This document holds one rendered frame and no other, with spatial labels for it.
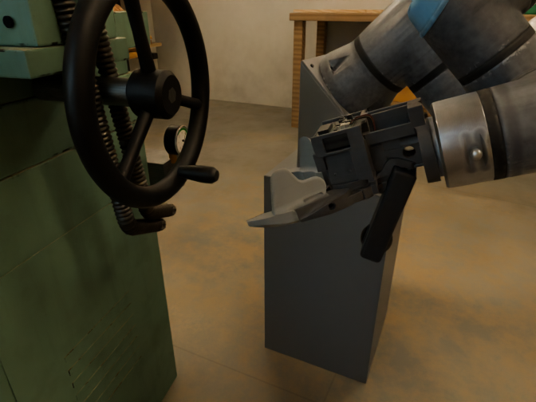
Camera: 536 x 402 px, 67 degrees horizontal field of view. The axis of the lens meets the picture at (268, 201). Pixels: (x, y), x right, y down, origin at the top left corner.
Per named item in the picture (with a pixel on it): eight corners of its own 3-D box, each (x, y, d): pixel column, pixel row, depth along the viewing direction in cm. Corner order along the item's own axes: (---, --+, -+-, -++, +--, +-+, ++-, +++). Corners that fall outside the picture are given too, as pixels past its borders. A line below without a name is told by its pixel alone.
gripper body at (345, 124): (317, 122, 48) (423, 92, 43) (336, 187, 51) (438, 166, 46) (303, 140, 42) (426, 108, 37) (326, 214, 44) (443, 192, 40)
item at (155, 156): (168, 199, 85) (164, 164, 81) (118, 192, 88) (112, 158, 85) (187, 184, 92) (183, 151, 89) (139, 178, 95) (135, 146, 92)
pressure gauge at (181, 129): (179, 168, 82) (175, 129, 78) (162, 167, 83) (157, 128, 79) (192, 158, 87) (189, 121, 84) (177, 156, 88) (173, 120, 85)
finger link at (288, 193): (231, 183, 42) (309, 151, 44) (250, 232, 44) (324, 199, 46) (238, 190, 39) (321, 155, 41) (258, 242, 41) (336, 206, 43)
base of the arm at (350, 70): (334, 51, 99) (364, 20, 93) (384, 108, 101) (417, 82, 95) (308, 68, 85) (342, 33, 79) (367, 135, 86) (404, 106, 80)
